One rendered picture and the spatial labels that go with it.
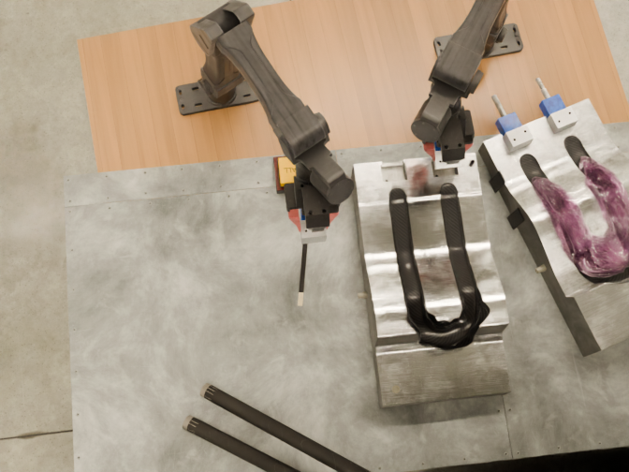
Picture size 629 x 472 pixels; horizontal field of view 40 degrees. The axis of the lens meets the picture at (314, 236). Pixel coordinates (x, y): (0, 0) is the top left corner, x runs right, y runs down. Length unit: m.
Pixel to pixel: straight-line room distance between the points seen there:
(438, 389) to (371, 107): 0.65
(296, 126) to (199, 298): 0.51
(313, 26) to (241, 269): 0.60
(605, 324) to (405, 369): 0.40
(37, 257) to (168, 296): 1.00
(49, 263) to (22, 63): 0.69
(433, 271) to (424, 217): 0.12
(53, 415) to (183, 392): 0.93
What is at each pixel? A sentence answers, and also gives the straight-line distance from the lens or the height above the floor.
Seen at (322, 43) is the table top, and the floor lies 0.80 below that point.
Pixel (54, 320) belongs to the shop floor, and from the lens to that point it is 2.72.
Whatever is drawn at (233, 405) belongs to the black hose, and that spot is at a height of 0.84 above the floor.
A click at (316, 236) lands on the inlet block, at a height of 0.96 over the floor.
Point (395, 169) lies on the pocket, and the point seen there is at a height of 0.86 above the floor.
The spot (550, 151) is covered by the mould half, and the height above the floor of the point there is 0.85.
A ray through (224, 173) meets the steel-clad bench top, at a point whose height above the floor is 0.80.
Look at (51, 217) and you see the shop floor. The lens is 2.80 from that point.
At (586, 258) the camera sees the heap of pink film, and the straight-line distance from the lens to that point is 1.84.
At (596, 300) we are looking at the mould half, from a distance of 1.81.
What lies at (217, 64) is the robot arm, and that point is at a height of 1.08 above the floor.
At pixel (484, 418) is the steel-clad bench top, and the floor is 0.80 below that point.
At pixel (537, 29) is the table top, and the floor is 0.80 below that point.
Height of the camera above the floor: 2.59
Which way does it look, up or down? 75 degrees down
